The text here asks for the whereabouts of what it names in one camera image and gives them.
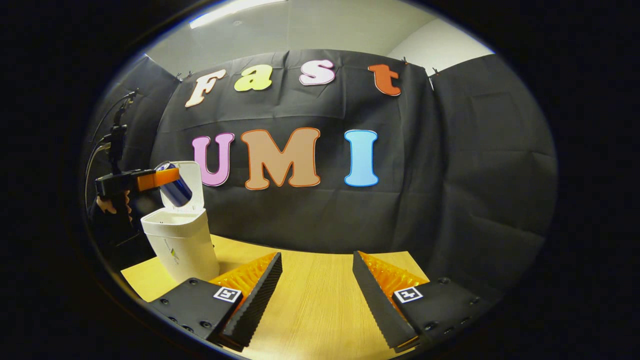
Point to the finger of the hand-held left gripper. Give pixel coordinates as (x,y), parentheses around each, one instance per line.
(157,179)

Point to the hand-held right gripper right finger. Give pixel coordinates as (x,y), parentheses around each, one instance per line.
(375,300)

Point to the black backdrop cloth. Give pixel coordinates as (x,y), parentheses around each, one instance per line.
(450,175)

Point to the white desktop garbage bin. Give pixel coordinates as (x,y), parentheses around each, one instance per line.
(182,245)

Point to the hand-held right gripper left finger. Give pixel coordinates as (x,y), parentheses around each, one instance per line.
(257,305)

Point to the wooden desktop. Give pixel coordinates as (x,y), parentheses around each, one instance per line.
(320,300)

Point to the blue pop can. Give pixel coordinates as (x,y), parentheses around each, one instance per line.
(177,192)

